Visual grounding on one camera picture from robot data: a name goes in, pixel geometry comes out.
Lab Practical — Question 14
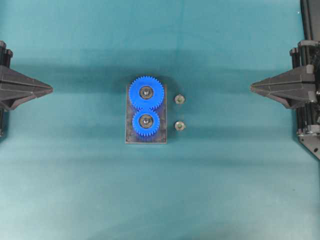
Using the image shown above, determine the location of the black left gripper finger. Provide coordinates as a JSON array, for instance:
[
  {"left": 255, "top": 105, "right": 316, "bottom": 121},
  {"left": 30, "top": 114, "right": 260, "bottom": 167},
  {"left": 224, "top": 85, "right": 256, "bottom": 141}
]
[
  {"left": 0, "top": 89, "right": 53, "bottom": 111},
  {"left": 0, "top": 65, "right": 53, "bottom": 91}
]

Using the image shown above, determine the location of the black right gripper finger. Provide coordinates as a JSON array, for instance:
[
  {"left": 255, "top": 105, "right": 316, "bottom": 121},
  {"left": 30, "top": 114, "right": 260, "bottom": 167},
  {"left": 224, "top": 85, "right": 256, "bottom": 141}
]
[
  {"left": 250, "top": 64, "right": 316, "bottom": 89},
  {"left": 250, "top": 87, "right": 316, "bottom": 110}
]

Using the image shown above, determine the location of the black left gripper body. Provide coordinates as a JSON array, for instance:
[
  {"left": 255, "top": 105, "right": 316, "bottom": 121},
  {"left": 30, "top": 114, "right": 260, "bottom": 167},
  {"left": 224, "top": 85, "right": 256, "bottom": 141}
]
[{"left": 0, "top": 39, "right": 14, "bottom": 137}]

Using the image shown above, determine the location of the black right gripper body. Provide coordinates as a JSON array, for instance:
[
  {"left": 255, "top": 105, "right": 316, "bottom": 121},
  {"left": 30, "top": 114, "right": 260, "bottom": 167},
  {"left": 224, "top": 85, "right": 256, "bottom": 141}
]
[{"left": 290, "top": 40, "right": 320, "bottom": 136}]

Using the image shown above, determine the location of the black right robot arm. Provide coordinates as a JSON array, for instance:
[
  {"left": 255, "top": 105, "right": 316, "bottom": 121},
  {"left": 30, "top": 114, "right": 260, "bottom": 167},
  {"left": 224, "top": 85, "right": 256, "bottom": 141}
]
[{"left": 250, "top": 0, "right": 320, "bottom": 158}]

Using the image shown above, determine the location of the large blue plastic gear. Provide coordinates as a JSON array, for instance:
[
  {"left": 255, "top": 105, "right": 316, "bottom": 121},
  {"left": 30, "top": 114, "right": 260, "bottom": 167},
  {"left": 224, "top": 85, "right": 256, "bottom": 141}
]
[{"left": 128, "top": 76, "right": 165, "bottom": 110}]

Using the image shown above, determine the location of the small blue plastic gear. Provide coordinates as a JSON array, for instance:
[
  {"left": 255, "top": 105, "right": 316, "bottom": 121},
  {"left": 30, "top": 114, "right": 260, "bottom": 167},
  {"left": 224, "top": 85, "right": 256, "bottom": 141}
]
[{"left": 132, "top": 109, "right": 160, "bottom": 137}]

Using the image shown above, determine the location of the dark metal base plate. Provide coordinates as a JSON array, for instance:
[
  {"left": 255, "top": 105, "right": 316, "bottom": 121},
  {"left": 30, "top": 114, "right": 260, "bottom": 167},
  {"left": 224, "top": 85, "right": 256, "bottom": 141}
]
[{"left": 125, "top": 83, "right": 168, "bottom": 144}]

